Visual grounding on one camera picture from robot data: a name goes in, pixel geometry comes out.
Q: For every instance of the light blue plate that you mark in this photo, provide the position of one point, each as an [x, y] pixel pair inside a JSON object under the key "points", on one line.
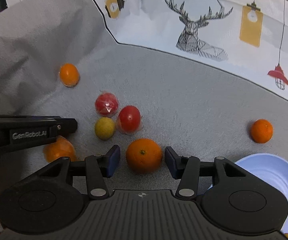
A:
{"points": [[271, 177]]}

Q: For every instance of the yellow-green round fruit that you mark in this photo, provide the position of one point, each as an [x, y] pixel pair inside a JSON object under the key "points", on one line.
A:
{"points": [[104, 128]]}

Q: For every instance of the grey bed sheet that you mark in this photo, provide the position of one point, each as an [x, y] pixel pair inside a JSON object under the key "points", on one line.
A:
{"points": [[196, 92]]}

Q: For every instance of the smooth red tomato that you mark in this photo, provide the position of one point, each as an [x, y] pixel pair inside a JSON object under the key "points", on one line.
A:
{"points": [[129, 118]]}

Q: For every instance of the large orange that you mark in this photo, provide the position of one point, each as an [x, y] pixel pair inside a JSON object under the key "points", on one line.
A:
{"points": [[144, 156]]}

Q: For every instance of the round medium orange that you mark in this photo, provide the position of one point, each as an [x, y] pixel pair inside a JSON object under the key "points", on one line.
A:
{"points": [[261, 130]]}

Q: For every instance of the oval small orange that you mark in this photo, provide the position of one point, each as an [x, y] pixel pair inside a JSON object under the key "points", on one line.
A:
{"points": [[69, 75]]}

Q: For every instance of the small yellow fruit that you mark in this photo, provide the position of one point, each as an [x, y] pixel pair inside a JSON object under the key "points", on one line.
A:
{"points": [[287, 236]]}

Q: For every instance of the red fruit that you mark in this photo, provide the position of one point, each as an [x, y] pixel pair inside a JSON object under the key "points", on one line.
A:
{"points": [[106, 103]]}

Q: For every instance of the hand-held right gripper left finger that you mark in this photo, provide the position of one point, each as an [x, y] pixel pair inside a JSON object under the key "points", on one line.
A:
{"points": [[112, 160]]}

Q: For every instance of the blurred orange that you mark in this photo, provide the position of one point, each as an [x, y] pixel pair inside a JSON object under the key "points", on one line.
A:
{"points": [[59, 152]]}

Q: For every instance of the white printed pillow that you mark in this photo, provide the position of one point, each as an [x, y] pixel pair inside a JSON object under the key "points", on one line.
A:
{"points": [[209, 42]]}

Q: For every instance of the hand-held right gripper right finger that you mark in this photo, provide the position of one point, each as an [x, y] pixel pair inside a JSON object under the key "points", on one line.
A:
{"points": [[170, 160]]}

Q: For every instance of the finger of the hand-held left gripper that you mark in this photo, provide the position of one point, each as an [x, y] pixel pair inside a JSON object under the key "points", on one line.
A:
{"points": [[66, 125]]}

